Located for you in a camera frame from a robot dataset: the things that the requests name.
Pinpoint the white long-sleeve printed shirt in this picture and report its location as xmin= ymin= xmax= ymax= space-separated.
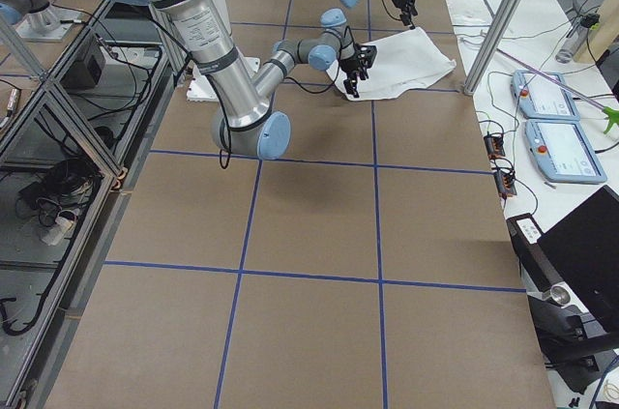
xmin=327 ymin=27 xmax=457 ymax=102

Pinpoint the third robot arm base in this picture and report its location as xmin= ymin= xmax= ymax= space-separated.
xmin=1 ymin=0 xmax=83 ymax=42

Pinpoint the orange black connector block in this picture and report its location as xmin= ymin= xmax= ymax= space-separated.
xmin=484 ymin=133 xmax=506 ymax=160

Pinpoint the upper blue teach pendant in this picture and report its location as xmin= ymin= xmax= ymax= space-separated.
xmin=511 ymin=70 xmax=580 ymax=122

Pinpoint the blue teach pendant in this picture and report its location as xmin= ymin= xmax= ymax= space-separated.
xmin=511 ymin=70 xmax=580 ymax=122
xmin=525 ymin=119 xmax=607 ymax=185

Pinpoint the lower blue teach pendant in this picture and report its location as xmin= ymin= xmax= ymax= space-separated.
xmin=525 ymin=119 xmax=607 ymax=185

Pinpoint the metal reacher grabber tool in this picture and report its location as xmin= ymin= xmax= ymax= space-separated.
xmin=496 ymin=48 xmax=618 ymax=134

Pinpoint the black laptop computer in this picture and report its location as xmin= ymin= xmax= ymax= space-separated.
xmin=507 ymin=185 xmax=618 ymax=331

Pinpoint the black monitor stand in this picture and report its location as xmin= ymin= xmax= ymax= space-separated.
xmin=527 ymin=295 xmax=618 ymax=394

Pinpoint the aluminium frame post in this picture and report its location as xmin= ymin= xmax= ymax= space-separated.
xmin=462 ymin=0 xmax=520 ymax=96

